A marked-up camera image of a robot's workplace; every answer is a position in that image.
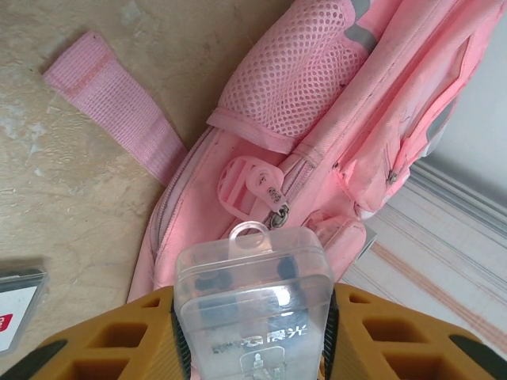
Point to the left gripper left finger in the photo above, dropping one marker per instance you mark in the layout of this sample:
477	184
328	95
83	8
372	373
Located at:
119	316

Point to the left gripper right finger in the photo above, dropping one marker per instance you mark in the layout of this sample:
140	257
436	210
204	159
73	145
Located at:
396	320

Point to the black case with white label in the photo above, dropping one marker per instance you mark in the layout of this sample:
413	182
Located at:
20	301

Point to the clear plastic case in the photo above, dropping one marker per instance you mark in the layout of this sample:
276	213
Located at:
253	285

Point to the pink student backpack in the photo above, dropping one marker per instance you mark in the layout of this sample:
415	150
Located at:
336	118

